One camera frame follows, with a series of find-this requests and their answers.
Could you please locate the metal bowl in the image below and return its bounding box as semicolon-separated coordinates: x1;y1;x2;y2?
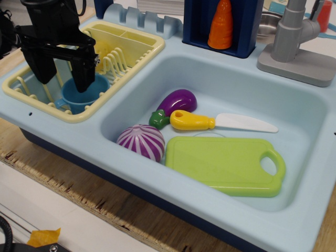
257;12;282;37

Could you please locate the dark blue utensil holder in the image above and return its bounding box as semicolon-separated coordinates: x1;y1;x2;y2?
183;0;264;58

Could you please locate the blue plastic cup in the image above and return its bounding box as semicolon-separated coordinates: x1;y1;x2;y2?
54;73;110;114

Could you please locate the pale yellow drying rack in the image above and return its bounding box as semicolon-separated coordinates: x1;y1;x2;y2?
2;21;165;123

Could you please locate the yellow tape piece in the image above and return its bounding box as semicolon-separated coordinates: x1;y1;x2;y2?
26;228;61;248

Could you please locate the green plastic cutting board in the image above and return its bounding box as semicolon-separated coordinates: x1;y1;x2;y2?
165;136;286;197

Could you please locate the orange toy carrot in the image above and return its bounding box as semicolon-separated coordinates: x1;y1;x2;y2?
207;0;233;50

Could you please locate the yellow handled toy knife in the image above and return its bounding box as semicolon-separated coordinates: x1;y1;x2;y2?
170;110;278;133

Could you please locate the red plastic cup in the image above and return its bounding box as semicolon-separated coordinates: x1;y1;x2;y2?
317;1;333;33

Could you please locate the grey toy faucet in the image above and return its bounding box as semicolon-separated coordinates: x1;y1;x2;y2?
257;1;335;87

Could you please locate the light blue toy sink unit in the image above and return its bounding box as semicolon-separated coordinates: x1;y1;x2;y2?
1;33;335;251

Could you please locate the yellow toy potato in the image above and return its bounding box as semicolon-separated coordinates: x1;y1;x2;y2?
94;41;111;72

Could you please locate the purple toy eggplant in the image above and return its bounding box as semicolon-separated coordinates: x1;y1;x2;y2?
149;89;197;130

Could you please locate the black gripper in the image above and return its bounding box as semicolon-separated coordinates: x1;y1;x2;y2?
15;1;98;93

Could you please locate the black cable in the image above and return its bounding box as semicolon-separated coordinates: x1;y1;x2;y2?
0;215;13;252

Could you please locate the black bag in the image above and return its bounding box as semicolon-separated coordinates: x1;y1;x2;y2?
1;9;21;59

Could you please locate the purple striped toy onion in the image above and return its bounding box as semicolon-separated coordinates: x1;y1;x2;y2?
117;124;165;162

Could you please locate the wooden board base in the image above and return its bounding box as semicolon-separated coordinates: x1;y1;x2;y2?
0;6;336;252

